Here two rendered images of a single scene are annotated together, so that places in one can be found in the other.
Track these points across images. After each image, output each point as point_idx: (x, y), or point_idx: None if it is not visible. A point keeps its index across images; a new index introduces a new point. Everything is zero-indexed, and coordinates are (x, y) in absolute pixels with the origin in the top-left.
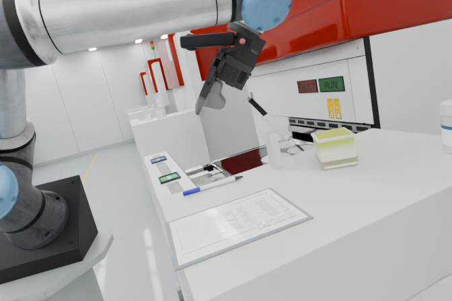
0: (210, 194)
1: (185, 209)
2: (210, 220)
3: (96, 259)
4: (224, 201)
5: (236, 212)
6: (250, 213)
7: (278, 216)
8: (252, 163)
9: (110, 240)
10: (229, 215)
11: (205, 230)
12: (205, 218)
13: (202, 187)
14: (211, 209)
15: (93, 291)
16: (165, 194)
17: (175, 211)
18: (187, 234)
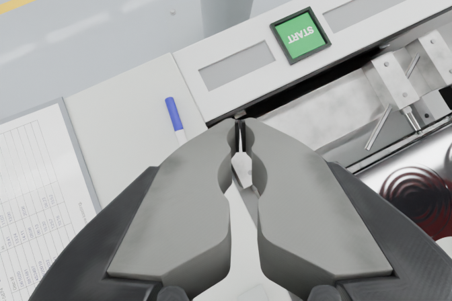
0: (152, 155)
1: (105, 117)
2: (35, 175)
3: None
4: (105, 190)
5: (46, 217)
6: (31, 242)
7: (3, 289)
8: (436, 213)
9: None
10: (42, 205)
11: (9, 171)
12: (49, 164)
13: (177, 136)
14: (77, 170)
15: None
16: (205, 55)
17: (105, 100)
18: (8, 144)
